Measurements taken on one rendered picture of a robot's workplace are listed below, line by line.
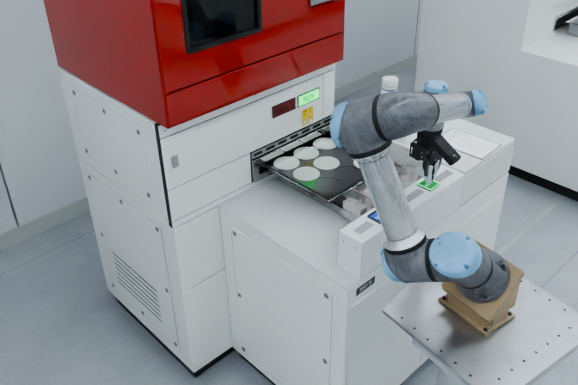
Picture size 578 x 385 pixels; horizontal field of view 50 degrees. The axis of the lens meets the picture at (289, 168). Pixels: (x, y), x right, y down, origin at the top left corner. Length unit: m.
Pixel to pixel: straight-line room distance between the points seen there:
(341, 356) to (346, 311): 0.21
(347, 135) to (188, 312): 1.18
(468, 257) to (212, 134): 0.97
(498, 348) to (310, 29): 1.21
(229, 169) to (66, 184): 1.65
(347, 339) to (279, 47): 1.00
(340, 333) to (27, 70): 2.11
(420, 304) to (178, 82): 0.97
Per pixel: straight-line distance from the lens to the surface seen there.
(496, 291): 1.76
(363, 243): 1.85
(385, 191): 1.58
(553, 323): 1.92
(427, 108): 1.49
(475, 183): 2.33
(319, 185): 2.21
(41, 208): 3.70
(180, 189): 2.11
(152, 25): 1.81
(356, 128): 1.49
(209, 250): 2.34
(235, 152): 2.21
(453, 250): 1.61
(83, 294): 3.27
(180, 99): 1.92
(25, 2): 3.31
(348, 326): 2.02
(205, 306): 2.48
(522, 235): 3.64
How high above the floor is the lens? 2.10
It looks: 31 degrees down
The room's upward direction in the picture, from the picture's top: 1 degrees counter-clockwise
